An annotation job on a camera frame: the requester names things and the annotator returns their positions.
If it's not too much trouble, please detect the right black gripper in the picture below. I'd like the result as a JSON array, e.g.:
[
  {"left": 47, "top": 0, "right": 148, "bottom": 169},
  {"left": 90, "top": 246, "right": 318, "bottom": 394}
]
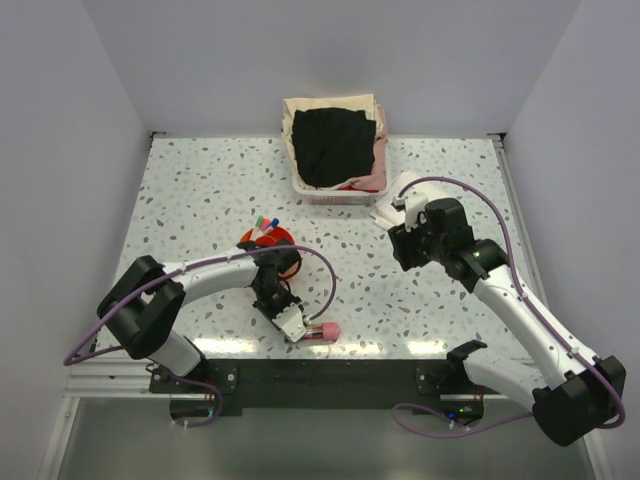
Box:
[{"left": 388, "top": 210, "right": 448, "bottom": 272}]

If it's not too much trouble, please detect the orange round divided organizer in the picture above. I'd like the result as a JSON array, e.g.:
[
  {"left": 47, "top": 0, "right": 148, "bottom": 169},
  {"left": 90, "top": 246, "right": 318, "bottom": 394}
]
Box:
[{"left": 240, "top": 227, "right": 302, "bottom": 280}]

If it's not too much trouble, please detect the green cap white marker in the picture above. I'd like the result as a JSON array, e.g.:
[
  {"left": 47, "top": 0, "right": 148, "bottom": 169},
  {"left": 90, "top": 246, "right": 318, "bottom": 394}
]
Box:
[{"left": 249, "top": 216, "right": 264, "bottom": 240}]

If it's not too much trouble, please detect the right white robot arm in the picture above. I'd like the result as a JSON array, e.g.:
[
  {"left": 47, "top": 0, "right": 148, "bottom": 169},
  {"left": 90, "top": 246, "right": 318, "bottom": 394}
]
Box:
[{"left": 388, "top": 194, "right": 626, "bottom": 447}]

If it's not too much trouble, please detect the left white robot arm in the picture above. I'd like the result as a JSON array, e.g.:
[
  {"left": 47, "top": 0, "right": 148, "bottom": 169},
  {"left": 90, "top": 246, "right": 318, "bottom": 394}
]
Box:
[{"left": 97, "top": 242, "right": 306, "bottom": 392}]

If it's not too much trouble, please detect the white folded towel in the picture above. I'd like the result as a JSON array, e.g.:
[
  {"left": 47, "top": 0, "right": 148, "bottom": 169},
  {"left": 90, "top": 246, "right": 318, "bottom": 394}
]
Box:
[{"left": 370, "top": 170, "right": 449, "bottom": 231}]

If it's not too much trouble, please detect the colourful crayon pack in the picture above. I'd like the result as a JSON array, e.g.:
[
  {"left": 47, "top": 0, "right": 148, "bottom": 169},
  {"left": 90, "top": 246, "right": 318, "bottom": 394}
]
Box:
[{"left": 285, "top": 325, "right": 324, "bottom": 343}]

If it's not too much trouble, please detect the pink cap tube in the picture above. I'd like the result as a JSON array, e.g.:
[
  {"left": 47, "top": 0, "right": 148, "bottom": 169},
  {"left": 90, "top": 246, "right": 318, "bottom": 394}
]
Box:
[{"left": 321, "top": 322, "right": 341, "bottom": 342}]

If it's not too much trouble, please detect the pink folded cloth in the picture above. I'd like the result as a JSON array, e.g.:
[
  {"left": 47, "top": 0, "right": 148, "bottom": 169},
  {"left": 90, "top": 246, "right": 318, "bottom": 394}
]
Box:
[{"left": 347, "top": 106, "right": 388, "bottom": 192}]

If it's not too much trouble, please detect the red folded cloth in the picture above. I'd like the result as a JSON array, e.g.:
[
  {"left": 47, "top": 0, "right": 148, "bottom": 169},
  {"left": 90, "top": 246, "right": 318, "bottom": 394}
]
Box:
[{"left": 338, "top": 185, "right": 361, "bottom": 192}]

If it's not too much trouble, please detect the white plastic basket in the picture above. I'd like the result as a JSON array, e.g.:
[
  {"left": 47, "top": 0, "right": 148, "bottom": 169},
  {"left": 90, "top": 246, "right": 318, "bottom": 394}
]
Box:
[{"left": 282, "top": 102, "right": 390, "bottom": 207}]

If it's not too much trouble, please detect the black folded cloth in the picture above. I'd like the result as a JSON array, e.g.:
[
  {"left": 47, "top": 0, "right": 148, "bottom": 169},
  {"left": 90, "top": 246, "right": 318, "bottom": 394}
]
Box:
[{"left": 291, "top": 107, "right": 377, "bottom": 188}]

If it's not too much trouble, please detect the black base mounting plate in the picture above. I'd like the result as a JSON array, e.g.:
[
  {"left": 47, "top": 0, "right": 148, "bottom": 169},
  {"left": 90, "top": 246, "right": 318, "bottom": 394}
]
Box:
[{"left": 149, "top": 357, "right": 486, "bottom": 419}]

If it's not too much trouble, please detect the beige folded cloth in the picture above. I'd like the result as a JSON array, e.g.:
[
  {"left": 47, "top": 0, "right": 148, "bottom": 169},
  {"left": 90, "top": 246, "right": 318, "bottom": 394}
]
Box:
[{"left": 282, "top": 94, "right": 388, "bottom": 154}]

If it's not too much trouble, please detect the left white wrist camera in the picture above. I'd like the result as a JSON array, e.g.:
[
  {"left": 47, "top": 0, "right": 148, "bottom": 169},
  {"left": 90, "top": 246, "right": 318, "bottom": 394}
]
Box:
[{"left": 273, "top": 305, "right": 307, "bottom": 343}]

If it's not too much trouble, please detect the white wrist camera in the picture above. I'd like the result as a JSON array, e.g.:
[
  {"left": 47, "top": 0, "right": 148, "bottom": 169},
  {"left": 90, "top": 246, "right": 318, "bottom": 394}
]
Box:
[
  {"left": 391, "top": 191, "right": 429, "bottom": 232},
  {"left": 273, "top": 305, "right": 307, "bottom": 343}
]

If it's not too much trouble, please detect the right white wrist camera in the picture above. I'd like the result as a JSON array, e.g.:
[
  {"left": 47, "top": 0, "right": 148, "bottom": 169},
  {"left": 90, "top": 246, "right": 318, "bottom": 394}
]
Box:
[{"left": 391, "top": 191, "right": 429, "bottom": 232}]

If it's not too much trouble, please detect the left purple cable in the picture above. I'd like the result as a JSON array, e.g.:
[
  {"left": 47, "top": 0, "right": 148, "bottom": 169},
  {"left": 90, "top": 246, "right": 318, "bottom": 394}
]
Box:
[{"left": 63, "top": 244, "right": 337, "bottom": 429}]

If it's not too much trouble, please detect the purple cable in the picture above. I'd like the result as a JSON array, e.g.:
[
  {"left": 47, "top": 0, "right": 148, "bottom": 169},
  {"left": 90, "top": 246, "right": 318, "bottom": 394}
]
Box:
[
  {"left": 392, "top": 176, "right": 627, "bottom": 439},
  {"left": 63, "top": 244, "right": 337, "bottom": 429}
]

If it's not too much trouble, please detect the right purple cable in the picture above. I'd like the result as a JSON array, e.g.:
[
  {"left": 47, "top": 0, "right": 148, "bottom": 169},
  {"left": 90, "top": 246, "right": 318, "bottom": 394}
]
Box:
[{"left": 392, "top": 176, "right": 627, "bottom": 439}]

